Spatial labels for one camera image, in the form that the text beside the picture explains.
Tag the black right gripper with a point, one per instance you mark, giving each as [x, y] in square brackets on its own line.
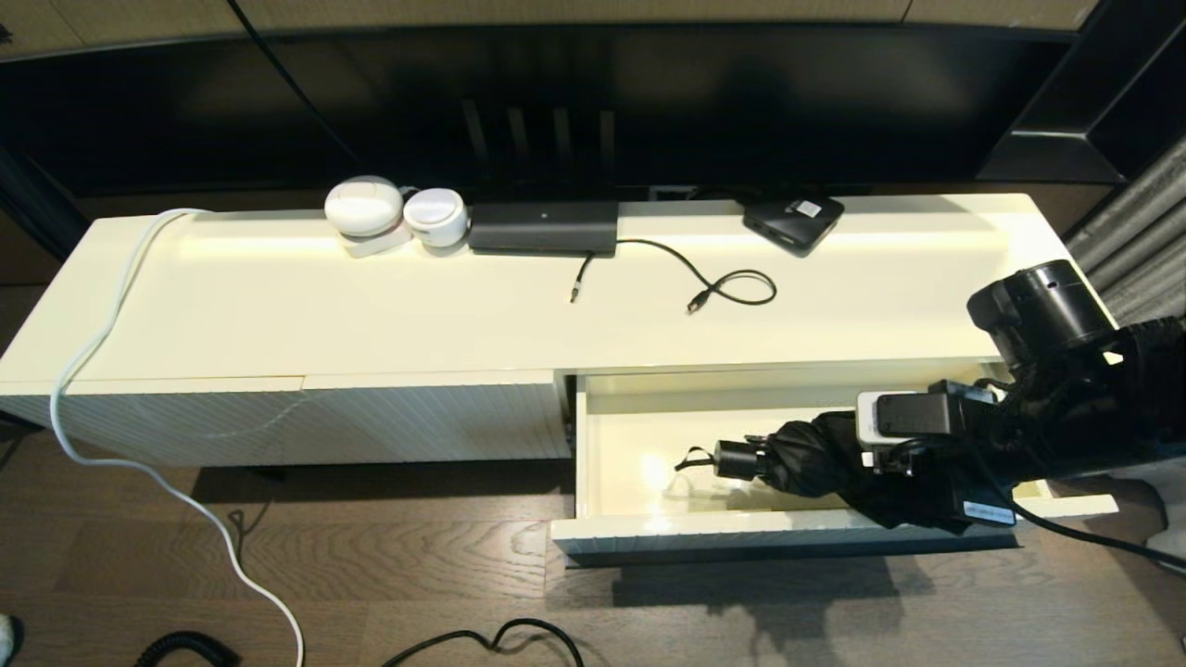
[991, 477]

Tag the black umbrella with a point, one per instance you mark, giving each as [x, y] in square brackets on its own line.
[815, 454]

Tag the white fluted drawer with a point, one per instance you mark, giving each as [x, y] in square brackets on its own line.
[630, 435]

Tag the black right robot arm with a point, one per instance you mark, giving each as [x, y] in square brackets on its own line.
[1093, 408]

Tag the white tv cabinet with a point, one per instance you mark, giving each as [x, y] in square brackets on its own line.
[371, 315]

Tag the white rounded floor object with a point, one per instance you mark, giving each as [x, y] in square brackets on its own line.
[1169, 547]

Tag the small black set-top box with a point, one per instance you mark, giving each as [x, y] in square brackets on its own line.
[792, 222]

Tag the grey curtain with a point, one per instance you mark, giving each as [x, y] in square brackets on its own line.
[1140, 241]

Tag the black shelf unit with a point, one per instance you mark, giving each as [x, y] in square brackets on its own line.
[1066, 153]

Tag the black television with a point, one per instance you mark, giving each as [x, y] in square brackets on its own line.
[741, 93]

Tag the black router with antennas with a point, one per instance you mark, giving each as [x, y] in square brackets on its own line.
[542, 229]

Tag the small white round device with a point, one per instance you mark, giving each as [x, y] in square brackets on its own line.
[435, 218]

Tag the white egg-shaped device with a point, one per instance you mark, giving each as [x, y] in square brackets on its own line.
[363, 206]

